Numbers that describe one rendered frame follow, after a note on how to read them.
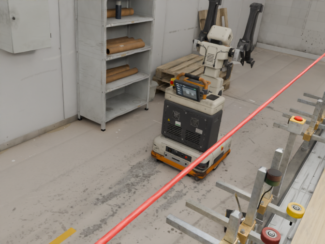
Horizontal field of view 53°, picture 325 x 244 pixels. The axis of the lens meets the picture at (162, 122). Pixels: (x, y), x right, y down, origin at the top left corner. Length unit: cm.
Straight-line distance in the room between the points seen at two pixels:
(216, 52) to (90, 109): 170
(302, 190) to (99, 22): 250
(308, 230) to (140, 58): 336
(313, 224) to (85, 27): 296
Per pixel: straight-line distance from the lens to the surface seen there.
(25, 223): 284
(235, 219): 127
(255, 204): 152
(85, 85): 397
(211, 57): 321
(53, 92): 390
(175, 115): 318
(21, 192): 314
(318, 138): 263
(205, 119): 300
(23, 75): 361
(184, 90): 298
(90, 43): 375
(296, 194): 235
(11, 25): 317
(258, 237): 158
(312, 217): 173
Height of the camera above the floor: 191
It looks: 26 degrees down
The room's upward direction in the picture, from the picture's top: 6 degrees clockwise
